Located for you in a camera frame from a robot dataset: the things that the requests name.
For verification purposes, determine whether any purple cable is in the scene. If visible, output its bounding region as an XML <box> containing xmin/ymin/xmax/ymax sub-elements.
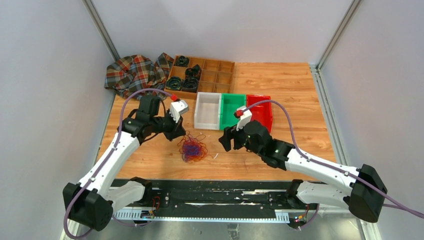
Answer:
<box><xmin>179</xmin><ymin>137</ymin><xmax>208</xmax><ymax>163</ymax></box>

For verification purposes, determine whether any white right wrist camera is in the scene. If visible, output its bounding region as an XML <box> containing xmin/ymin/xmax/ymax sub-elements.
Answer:
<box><xmin>234</xmin><ymin>105</ymin><xmax>253</xmax><ymax>131</ymax></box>

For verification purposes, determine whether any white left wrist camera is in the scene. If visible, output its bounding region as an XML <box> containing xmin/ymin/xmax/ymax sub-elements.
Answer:
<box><xmin>169</xmin><ymin>100</ymin><xmax>189</xmax><ymax>123</ymax></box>

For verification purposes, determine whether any rolled dark floral cloth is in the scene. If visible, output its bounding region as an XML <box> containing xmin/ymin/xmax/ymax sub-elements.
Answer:
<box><xmin>181</xmin><ymin>77</ymin><xmax>199</xmax><ymax>93</ymax></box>

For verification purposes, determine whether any white plastic bin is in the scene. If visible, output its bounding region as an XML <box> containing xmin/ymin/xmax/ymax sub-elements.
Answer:
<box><xmin>194</xmin><ymin>92</ymin><xmax>222</xmax><ymax>130</ymax></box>

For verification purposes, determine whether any aluminium frame post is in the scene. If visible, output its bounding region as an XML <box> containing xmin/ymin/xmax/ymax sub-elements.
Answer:
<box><xmin>82</xmin><ymin>0</ymin><xmax>121</xmax><ymax>61</ymax></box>
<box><xmin>315</xmin><ymin>0</ymin><xmax>363</xmax><ymax>72</ymax></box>

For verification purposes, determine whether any white slotted cable duct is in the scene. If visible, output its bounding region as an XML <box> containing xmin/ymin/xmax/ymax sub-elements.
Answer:
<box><xmin>113</xmin><ymin>208</ymin><xmax>290</xmax><ymax>224</ymax></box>

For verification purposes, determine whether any rolled dark cloth top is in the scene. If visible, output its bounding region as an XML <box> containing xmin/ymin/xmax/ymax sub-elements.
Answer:
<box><xmin>174</xmin><ymin>55</ymin><xmax>190</xmax><ymax>68</ymax></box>

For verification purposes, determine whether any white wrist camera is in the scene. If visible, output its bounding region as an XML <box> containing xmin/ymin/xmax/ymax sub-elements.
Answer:
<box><xmin>169</xmin><ymin>100</ymin><xmax>189</xmax><ymax>123</ymax></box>
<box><xmin>234</xmin><ymin>105</ymin><xmax>253</xmax><ymax>131</ymax></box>

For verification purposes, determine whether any red plastic bin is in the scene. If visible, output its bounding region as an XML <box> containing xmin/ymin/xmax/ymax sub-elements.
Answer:
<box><xmin>246</xmin><ymin>94</ymin><xmax>273</xmax><ymax>132</ymax></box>

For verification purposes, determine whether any plaid cloth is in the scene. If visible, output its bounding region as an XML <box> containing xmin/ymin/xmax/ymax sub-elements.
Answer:
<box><xmin>104</xmin><ymin>52</ymin><xmax>174</xmax><ymax>99</ymax></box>

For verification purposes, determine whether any left aluminium frame post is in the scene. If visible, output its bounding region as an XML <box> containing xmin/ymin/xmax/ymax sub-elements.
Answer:
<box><xmin>82</xmin><ymin>0</ymin><xmax>121</xmax><ymax>61</ymax></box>

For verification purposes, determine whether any rolled blue yellow floral cloth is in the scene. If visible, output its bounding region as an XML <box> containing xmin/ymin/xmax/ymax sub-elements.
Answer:
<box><xmin>165</xmin><ymin>76</ymin><xmax>184</xmax><ymax>91</ymax></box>

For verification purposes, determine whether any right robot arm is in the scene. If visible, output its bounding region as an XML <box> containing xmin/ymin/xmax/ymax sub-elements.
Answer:
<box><xmin>218</xmin><ymin>120</ymin><xmax>388</xmax><ymax>223</ymax></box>

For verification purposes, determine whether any red cable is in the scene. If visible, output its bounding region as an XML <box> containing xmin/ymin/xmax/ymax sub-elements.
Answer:
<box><xmin>177</xmin><ymin>131</ymin><xmax>216</xmax><ymax>163</ymax></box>

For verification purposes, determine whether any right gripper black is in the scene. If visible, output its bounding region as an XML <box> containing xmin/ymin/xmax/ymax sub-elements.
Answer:
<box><xmin>218</xmin><ymin>118</ymin><xmax>263</xmax><ymax>157</ymax></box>

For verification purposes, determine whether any right aluminium frame post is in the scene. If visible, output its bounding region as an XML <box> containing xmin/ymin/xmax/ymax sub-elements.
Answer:
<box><xmin>315</xmin><ymin>0</ymin><xmax>363</xmax><ymax>72</ymax></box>

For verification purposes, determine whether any green plastic bin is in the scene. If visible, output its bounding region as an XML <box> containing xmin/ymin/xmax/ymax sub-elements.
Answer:
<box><xmin>219</xmin><ymin>93</ymin><xmax>247</xmax><ymax>131</ymax></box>

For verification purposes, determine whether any wooden compartment tray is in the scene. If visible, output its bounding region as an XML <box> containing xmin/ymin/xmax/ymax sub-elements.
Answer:
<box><xmin>164</xmin><ymin>55</ymin><xmax>235</xmax><ymax>100</ymax></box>

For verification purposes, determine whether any rolled dark cloth middle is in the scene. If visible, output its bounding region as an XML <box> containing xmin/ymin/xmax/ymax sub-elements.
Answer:
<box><xmin>185</xmin><ymin>64</ymin><xmax>202</xmax><ymax>81</ymax></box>

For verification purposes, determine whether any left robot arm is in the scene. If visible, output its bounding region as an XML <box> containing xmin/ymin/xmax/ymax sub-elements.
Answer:
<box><xmin>62</xmin><ymin>95</ymin><xmax>189</xmax><ymax>231</ymax></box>

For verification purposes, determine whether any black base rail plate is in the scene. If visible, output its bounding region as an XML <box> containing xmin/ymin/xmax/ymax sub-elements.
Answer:
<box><xmin>129</xmin><ymin>179</ymin><xmax>317</xmax><ymax>218</ymax></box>

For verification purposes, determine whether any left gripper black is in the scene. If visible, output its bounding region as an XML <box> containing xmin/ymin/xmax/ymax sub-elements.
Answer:
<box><xmin>150</xmin><ymin>108</ymin><xmax>187</xmax><ymax>142</ymax></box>

